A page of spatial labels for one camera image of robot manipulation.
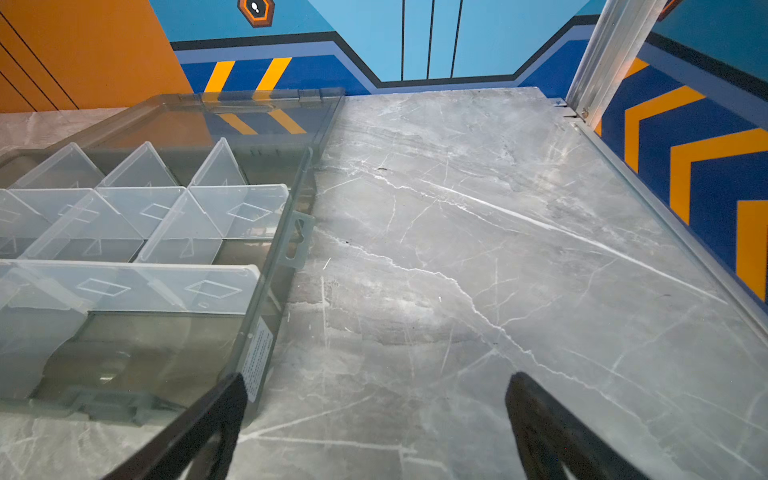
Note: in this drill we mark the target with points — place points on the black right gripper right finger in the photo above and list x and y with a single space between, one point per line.
552 443

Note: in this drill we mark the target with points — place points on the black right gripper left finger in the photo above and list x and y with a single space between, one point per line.
199 443

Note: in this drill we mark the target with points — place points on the clear grey compartment organizer box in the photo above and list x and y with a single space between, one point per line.
148 257

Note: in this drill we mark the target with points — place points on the aluminium corner frame post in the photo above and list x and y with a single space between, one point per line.
619 34

